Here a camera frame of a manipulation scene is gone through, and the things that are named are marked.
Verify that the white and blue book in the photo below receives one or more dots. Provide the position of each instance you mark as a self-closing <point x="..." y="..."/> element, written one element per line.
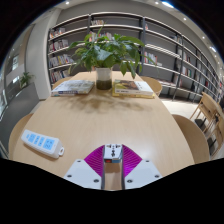
<point x="73" y="87"/>

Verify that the round ceiling lights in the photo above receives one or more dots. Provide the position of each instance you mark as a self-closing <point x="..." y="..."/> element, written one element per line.
<point x="167" y="4"/>

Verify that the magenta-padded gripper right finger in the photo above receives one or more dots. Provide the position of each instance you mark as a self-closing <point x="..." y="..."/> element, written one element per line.
<point x="143" y="173"/>

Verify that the white power strip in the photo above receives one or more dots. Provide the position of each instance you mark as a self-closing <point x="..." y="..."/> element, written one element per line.
<point x="40" y="141"/>

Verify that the grey shelf unit with books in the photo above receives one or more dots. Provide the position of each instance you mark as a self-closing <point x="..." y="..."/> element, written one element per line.
<point x="160" y="36"/>

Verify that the green potted plant, white pot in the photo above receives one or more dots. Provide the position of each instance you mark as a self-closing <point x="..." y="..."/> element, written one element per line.
<point x="104" y="78"/>

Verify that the small green background plant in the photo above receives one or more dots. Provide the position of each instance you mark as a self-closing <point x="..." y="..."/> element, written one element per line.
<point x="25" y="80"/>

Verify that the yellow-edged book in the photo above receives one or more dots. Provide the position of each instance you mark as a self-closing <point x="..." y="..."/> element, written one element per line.
<point x="133" y="88"/>

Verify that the wooden slat-back chair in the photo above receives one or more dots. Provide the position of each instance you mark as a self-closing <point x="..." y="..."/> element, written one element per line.
<point x="206" y="110"/>

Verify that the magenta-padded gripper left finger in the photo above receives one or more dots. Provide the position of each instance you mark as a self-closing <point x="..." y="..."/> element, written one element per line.
<point x="83" y="173"/>

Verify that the white and blue charger block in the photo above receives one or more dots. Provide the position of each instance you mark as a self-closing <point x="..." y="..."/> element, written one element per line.
<point x="112" y="153"/>

